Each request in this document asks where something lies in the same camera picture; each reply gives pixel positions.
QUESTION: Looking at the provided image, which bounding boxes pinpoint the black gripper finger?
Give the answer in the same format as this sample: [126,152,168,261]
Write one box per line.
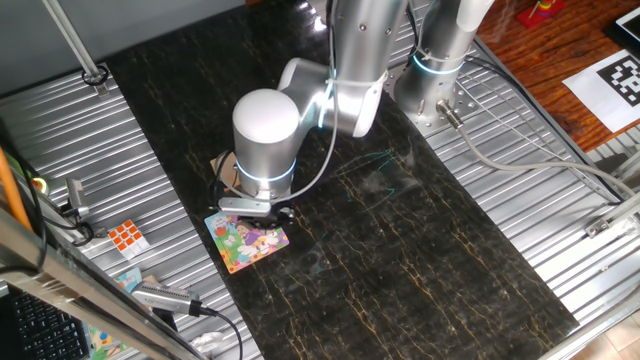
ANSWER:
[238,215,266,232]
[272,204,297,227]

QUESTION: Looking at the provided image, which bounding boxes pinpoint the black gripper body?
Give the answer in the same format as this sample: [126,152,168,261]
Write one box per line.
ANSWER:
[244,202,289,234]

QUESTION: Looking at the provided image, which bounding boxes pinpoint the colourful butterfly puzzle board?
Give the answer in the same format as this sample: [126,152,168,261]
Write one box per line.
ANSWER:
[203,211,290,275]

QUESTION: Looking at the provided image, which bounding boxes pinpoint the colourful cartoon vehicle puzzle board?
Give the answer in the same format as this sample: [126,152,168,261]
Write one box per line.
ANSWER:
[87,267,146,360]

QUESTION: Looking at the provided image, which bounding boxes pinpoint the plain wooden block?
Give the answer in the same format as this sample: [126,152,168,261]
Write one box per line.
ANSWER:
[209,151,242,197]

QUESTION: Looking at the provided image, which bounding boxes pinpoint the black marble pattern mat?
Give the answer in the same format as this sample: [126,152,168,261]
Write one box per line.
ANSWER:
[104,0,581,360]

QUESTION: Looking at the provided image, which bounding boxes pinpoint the orange and white Rubik's cube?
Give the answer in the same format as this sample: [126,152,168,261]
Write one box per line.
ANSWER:
[107,219,151,261]

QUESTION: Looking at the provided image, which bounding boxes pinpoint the crumpled white wrapper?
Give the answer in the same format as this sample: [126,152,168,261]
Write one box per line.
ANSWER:
[189,330,225,357]

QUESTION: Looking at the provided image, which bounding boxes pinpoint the black computer keyboard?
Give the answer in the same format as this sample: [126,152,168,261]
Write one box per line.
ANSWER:
[9,289,91,360]

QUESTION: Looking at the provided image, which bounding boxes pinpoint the orange rod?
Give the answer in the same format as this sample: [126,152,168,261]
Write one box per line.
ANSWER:
[0,147,34,234]

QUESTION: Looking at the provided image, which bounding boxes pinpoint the slanted metal pole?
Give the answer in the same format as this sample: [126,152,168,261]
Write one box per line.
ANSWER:
[42,0,110,97]

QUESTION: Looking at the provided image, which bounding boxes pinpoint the white paper with marker code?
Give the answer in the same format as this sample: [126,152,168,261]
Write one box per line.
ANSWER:
[562,48,640,134]

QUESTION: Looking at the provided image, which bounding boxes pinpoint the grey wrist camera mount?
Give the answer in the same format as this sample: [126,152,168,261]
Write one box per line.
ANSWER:
[217,196,274,219]

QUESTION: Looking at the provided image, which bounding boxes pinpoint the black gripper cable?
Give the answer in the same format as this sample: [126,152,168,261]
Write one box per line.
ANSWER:
[208,149,236,207]

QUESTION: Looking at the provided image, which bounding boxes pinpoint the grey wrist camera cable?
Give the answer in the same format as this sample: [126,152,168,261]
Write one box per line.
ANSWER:
[219,0,342,205]

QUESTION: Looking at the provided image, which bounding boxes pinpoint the black camera cable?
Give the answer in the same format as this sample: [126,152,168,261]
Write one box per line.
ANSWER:
[199,305,245,360]

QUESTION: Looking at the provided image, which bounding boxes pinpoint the small grey camera on clamp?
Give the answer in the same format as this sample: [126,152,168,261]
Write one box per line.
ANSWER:
[59,178,96,246]

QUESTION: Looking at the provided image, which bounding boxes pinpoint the aluminium frame beam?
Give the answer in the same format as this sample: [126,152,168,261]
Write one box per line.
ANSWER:
[0,207,206,360]

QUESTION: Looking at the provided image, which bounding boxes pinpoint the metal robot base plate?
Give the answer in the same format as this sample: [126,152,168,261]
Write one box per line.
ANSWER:
[374,62,484,139]

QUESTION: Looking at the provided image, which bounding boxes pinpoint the thick grey base cable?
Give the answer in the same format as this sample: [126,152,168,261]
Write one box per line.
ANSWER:
[437,99,640,199]

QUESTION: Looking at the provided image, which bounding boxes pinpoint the red ring stacking toy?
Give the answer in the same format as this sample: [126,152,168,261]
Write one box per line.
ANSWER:
[516,0,566,30]

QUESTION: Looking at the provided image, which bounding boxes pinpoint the metal corner bracket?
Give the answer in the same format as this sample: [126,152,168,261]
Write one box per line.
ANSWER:
[584,192,640,239]

